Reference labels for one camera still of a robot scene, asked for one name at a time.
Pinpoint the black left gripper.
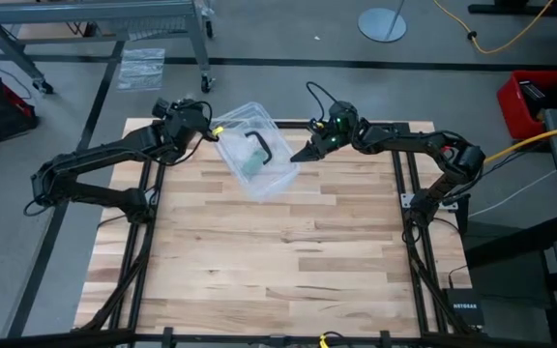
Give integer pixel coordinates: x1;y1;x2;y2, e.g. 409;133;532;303
163;99;226;147

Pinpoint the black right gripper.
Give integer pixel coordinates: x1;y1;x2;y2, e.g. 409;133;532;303
289;100;361;164

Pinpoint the clear plastic storage container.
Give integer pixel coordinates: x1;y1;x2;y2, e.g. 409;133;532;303
209;101;302;204

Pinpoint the flat clear plastic bag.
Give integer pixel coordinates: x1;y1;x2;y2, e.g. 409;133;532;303
115;46;167;93

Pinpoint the round grey base stand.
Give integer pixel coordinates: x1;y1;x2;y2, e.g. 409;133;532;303
357;0;408;44

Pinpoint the grey metal cart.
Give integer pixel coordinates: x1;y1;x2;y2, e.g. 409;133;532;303
0;0;218;96

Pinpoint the red plastic bin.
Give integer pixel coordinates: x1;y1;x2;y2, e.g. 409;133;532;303
495;70;557;143

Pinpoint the black box with label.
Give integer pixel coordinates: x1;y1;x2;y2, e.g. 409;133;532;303
518;80;546;117

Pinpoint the black stand base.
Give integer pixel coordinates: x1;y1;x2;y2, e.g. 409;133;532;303
466;0;557;64

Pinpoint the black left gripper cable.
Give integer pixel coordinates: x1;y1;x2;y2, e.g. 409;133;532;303
180;99;215;142

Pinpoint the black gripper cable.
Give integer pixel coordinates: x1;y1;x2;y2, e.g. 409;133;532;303
180;99;215;142
305;81;338;123

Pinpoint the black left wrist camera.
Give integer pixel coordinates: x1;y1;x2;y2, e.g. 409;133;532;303
151;97;174;120

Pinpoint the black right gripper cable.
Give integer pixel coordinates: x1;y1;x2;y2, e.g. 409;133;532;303
305;81;338;123

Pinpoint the black cable with yellow tag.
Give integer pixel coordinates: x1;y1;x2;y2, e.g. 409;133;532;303
317;330;348;348

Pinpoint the thin yellow floor cable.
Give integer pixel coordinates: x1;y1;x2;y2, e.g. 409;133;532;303
431;0;556;55

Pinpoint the white floor cable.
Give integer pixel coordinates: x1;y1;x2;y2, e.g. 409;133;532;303
468;168;557;218

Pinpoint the black Netgear network switch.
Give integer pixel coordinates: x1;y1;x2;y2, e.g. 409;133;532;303
444;287;485;327

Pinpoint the thick yellow hanging cable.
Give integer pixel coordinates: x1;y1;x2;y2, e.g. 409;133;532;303
484;119;557;164

